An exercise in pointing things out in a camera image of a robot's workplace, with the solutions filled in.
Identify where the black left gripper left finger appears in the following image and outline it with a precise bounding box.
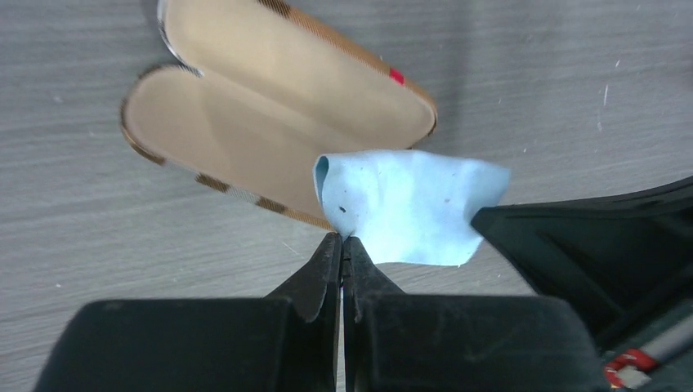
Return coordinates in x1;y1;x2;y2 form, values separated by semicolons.
35;233;342;391

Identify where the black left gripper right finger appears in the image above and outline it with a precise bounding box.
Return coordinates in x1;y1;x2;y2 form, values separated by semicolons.
342;238;610;391

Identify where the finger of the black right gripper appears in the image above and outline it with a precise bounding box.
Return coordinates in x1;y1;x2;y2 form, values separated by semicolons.
472;178;692;350

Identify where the light blue cleaning cloth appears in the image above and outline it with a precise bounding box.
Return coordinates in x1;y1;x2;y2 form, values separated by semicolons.
313;150;511;267

